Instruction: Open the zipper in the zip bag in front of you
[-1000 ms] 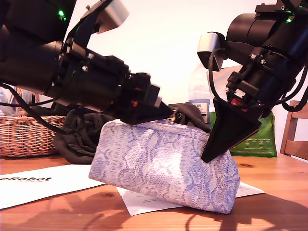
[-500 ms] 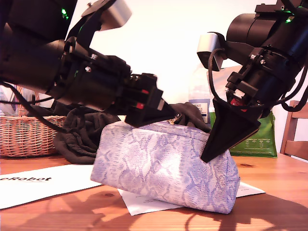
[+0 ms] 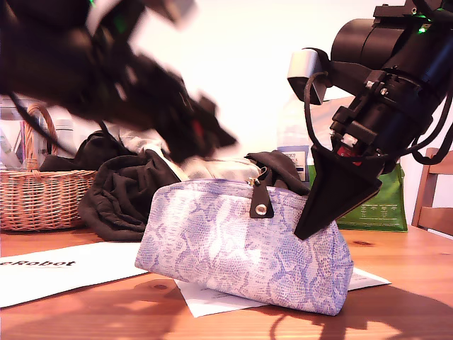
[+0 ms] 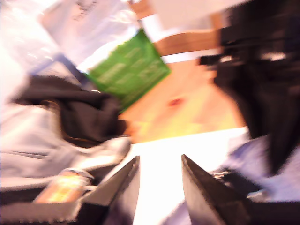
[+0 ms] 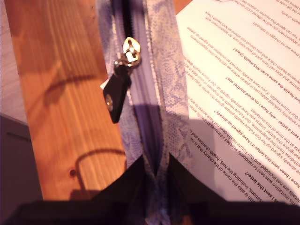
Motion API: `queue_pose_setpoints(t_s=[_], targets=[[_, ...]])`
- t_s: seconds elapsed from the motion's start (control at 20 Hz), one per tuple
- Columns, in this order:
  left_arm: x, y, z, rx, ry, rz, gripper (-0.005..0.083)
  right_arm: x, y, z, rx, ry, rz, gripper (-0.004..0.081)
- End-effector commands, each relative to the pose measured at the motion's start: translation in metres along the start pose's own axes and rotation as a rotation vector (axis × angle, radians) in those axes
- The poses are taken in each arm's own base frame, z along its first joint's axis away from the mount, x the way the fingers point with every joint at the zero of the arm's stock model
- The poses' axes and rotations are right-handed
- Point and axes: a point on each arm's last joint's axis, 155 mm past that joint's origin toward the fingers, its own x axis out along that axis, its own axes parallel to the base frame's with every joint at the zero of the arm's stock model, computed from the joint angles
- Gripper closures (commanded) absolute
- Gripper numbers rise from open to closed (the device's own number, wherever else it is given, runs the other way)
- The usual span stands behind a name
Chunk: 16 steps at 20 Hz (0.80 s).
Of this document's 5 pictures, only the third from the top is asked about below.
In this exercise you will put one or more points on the lilac snakeskin zip pouch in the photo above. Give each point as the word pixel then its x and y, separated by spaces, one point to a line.
pixel 230 248

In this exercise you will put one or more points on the wooden chair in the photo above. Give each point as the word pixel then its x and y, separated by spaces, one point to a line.
pixel 435 216

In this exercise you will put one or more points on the white printed letter sheet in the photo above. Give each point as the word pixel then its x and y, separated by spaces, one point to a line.
pixel 205 301

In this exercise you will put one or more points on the black zipper pull tab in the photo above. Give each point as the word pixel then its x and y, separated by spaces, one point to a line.
pixel 260 198

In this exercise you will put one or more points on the silver green Canagan food bag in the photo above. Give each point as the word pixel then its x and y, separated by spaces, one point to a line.
pixel 385 212

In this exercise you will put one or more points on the dark jacket with grey lining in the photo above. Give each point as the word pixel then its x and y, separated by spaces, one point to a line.
pixel 117 198

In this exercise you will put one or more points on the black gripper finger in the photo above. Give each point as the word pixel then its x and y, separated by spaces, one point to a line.
pixel 201 134

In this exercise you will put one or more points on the large clear water bottle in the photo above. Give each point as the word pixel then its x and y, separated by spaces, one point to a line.
pixel 290 127

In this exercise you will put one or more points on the clear plastic jug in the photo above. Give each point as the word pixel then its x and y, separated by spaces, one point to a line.
pixel 14 141

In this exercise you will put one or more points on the small white bottle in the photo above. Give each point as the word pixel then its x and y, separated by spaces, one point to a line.
pixel 65 136

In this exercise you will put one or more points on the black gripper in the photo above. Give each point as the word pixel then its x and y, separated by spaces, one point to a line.
pixel 396 117

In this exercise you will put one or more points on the white LeRobot paper sheet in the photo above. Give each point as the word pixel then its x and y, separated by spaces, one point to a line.
pixel 70 276

